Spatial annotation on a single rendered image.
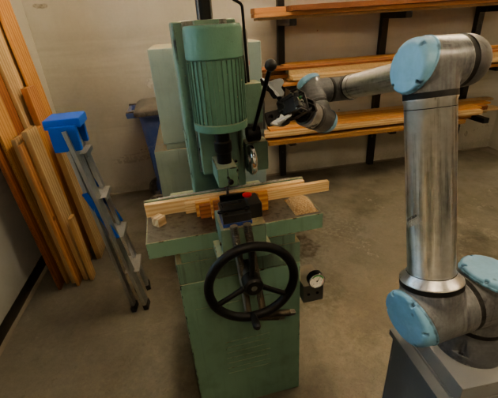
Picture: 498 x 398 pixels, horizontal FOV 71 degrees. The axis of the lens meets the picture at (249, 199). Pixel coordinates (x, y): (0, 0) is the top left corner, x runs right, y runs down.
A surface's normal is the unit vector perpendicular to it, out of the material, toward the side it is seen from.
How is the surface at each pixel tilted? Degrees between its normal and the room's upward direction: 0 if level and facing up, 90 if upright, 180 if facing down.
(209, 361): 90
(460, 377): 1
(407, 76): 82
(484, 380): 1
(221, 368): 90
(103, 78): 90
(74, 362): 0
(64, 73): 90
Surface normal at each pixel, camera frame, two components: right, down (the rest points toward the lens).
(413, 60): -0.95, 0.05
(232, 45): 0.64, 0.32
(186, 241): 0.23, 0.43
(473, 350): -0.40, 0.11
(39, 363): -0.06, -0.89
